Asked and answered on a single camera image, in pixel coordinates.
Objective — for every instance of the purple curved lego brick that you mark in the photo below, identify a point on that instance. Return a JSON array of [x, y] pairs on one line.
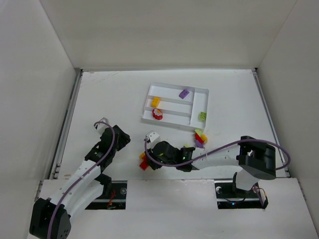
[[200, 144]]

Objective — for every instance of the light green lego brick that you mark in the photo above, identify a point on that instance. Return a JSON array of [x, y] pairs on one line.
[[202, 116]]

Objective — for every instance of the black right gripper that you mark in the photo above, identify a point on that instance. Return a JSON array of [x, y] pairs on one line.
[[151, 159]]

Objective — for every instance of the white sorting tray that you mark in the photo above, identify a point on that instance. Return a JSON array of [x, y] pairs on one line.
[[178, 113]]

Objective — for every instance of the red large lego brick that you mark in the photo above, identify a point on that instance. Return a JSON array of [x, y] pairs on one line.
[[143, 165]]

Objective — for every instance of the yellow butterfly lego brick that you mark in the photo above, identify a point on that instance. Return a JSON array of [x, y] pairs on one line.
[[155, 102]]

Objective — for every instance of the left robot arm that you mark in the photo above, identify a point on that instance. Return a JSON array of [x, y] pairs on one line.
[[52, 217]]

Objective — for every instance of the yellow curved lego brick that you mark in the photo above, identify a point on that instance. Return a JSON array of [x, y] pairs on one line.
[[204, 138]]

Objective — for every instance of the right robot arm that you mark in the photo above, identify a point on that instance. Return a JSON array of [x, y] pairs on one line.
[[256, 158]]

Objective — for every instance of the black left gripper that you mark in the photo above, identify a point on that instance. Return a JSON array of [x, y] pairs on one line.
[[122, 136]]

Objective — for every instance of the purple butterfly lego brick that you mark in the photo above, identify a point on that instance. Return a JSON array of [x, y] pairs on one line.
[[183, 93]]

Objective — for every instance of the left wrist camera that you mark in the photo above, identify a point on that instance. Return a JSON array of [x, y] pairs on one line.
[[101, 125]]

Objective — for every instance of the red curved lego brick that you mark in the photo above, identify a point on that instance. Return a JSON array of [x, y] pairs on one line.
[[197, 137]]

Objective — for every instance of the red rounded lego brick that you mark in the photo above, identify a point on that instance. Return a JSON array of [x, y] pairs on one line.
[[157, 114]]

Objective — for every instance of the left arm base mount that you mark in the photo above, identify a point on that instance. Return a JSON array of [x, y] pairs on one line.
[[113, 196]]

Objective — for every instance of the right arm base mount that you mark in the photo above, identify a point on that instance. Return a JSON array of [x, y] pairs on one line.
[[229, 197]]

